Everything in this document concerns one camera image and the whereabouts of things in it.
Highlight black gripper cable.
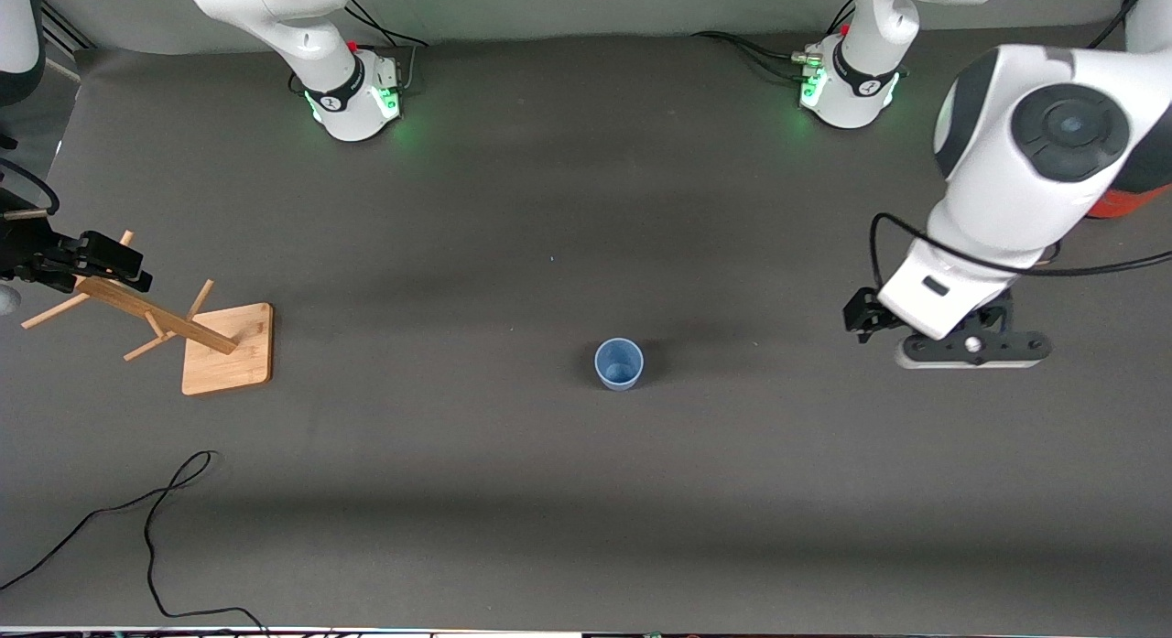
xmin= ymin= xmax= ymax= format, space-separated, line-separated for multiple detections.
xmin=0 ymin=157 xmax=61 ymax=220
xmin=869 ymin=212 xmax=1172 ymax=293

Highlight black arm base cables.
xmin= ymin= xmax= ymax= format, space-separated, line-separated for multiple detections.
xmin=346 ymin=0 xmax=433 ymax=97
xmin=691 ymin=0 xmax=857 ymax=82

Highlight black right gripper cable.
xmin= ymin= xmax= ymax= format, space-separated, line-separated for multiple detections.
xmin=0 ymin=157 xmax=61 ymax=220

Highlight aluminium frame rail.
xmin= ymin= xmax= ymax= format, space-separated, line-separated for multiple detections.
xmin=41 ymin=2 xmax=94 ymax=55

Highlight wooden cup rack stand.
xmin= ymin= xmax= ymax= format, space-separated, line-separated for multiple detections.
xmin=21 ymin=230 xmax=275 ymax=396

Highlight black right arm base cables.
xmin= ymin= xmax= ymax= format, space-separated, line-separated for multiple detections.
xmin=346 ymin=0 xmax=433 ymax=97

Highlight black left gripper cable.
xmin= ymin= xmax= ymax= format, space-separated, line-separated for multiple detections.
xmin=869 ymin=212 xmax=1172 ymax=293

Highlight thin black table cable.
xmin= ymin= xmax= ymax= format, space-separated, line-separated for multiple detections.
xmin=0 ymin=450 xmax=268 ymax=635

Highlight black left arm base cables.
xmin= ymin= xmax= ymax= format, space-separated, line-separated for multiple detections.
xmin=691 ymin=0 xmax=857 ymax=82

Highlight light blue plastic cup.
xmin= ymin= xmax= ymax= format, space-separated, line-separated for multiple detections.
xmin=594 ymin=337 xmax=645 ymax=392

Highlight orange conical container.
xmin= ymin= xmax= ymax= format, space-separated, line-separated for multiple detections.
xmin=1085 ymin=182 xmax=1172 ymax=221

